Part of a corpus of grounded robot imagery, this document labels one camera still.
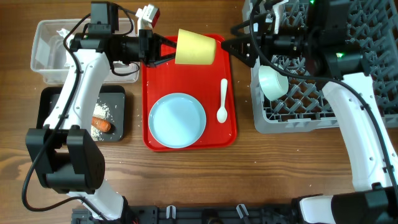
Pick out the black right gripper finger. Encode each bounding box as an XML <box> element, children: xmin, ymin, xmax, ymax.
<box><xmin>221</xmin><ymin>34</ymin><xmax>258</xmax><ymax>68</ymax></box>
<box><xmin>230</xmin><ymin>14</ymin><xmax>264</xmax><ymax>36</ymax></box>

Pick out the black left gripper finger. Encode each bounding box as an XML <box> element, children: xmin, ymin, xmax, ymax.
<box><xmin>154</xmin><ymin>53</ymin><xmax>176</xmax><ymax>66</ymax></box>
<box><xmin>153</xmin><ymin>33</ymin><xmax>177</xmax><ymax>49</ymax></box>

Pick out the yellow plastic cup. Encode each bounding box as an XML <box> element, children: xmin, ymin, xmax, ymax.
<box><xmin>175</xmin><ymin>29</ymin><xmax>216</xmax><ymax>65</ymax></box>

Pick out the mint green bowl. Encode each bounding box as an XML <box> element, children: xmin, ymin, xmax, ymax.
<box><xmin>258</xmin><ymin>65</ymin><xmax>289</xmax><ymax>101</ymax></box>

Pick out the white napkin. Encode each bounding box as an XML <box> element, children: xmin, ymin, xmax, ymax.
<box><xmin>57</xmin><ymin>28</ymin><xmax>75</xmax><ymax>67</ymax></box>

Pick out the white rice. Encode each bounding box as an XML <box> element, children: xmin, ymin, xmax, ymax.
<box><xmin>90</xmin><ymin>101</ymin><xmax>122</xmax><ymax>142</ymax></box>

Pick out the orange carrot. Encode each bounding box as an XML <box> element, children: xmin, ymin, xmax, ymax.
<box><xmin>91</xmin><ymin>116</ymin><xmax>111</xmax><ymax>133</ymax></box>

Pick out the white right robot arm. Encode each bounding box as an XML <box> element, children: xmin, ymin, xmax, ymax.
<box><xmin>221</xmin><ymin>1</ymin><xmax>397</xmax><ymax>223</ymax></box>

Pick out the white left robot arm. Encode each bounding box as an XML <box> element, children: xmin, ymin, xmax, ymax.
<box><xmin>22</xmin><ymin>29</ymin><xmax>177</xmax><ymax>223</ymax></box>

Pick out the clear plastic waste bin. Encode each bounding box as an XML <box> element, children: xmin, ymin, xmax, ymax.
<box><xmin>30</xmin><ymin>18</ymin><xmax>139</xmax><ymax>85</ymax></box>

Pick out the grey dishwasher rack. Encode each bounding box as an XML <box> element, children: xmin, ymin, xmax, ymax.
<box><xmin>250</xmin><ymin>1</ymin><xmax>397</xmax><ymax>134</ymax></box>

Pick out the light blue plate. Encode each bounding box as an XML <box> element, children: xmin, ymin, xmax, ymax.
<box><xmin>147</xmin><ymin>93</ymin><xmax>207</xmax><ymax>149</ymax></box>

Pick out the white plastic spoon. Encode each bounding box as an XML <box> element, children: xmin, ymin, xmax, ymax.
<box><xmin>216</xmin><ymin>78</ymin><xmax>228</xmax><ymax>123</ymax></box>

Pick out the black tray bin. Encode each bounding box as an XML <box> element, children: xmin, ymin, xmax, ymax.
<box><xmin>36</xmin><ymin>85</ymin><xmax>126</xmax><ymax>140</ymax></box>

